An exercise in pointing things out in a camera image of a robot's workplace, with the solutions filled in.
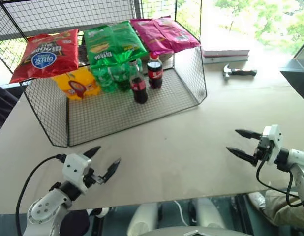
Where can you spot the dark grey box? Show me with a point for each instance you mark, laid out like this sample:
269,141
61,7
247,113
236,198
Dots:
297,78

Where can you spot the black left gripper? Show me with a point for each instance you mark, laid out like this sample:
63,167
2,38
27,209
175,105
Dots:
88,180

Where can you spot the dark rounded shape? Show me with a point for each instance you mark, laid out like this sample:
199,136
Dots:
75,221

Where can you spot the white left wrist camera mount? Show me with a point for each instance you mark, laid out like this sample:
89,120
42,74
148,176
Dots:
74,169

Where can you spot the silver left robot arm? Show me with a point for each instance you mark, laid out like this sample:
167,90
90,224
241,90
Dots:
43,209

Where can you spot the white rounded shape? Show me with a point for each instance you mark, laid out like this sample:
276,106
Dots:
208,214
144,218

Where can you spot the yellow snack bag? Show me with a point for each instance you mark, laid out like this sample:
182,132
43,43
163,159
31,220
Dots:
78,83

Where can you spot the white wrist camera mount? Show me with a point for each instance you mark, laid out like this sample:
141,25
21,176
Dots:
273,134
74,169

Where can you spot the green chip bag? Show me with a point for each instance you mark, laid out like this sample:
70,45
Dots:
110,41

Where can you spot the stacked books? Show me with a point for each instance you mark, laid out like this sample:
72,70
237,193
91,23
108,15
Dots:
225,52

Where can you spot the cola bottle back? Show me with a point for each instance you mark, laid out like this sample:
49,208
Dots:
155,73

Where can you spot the green plastic soda bottle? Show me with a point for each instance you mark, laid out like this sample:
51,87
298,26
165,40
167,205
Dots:
104,79
122,79

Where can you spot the beige trouser leg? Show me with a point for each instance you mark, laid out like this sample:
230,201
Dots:
282,211

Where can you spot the red chip bag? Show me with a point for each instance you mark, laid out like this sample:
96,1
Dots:
48,54

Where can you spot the grey rounded robot body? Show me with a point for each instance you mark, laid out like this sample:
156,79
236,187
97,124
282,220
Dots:
191,232

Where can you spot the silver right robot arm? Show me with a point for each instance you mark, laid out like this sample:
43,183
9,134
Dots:
298,159

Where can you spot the cola bottle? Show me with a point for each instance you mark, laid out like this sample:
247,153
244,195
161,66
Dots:
139,92
155,73

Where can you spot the magenta chip bag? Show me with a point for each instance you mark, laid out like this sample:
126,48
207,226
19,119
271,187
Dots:
166,34

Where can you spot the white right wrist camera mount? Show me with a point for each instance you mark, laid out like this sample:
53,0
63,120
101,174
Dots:
273,134

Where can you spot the white shoe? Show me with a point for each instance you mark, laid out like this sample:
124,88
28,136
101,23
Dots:
257,198

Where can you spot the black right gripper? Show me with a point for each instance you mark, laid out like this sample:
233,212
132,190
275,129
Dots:
264,150

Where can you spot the cola bottle front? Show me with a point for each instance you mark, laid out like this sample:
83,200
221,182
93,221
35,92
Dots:
139,92

